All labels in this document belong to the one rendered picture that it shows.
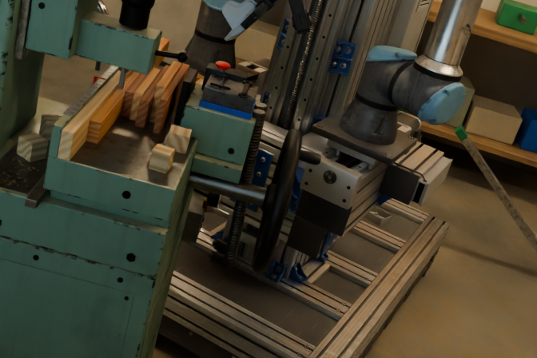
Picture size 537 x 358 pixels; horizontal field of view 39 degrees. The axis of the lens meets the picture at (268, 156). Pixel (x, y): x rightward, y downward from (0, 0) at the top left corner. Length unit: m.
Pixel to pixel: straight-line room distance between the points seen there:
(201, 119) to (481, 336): 1.80
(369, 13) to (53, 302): 1.14
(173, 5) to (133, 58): 3.51
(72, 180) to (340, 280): 1.40
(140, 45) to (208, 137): 0.21
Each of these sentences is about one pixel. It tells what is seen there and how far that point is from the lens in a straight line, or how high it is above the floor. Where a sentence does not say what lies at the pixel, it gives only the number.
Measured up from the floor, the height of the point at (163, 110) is 0.95.
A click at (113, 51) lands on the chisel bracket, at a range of 1.39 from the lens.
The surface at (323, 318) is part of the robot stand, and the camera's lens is 2.29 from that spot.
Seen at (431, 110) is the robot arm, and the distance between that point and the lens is 1.79.
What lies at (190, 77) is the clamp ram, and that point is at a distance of 1.45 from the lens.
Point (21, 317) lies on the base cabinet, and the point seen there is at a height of 0.56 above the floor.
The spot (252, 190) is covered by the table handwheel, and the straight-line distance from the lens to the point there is 1.46.
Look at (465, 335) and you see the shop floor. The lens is 2.92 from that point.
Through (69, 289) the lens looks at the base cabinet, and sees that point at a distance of 1.39.
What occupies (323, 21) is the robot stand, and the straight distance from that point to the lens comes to 2.04.
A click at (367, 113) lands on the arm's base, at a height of 0.89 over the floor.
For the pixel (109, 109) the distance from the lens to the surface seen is 1.37.
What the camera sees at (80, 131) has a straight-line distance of 1.26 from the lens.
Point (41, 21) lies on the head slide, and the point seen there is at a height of 1.06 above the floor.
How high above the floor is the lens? 1.45
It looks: 22 degrees down
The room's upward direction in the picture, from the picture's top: 16 degrees clockwise
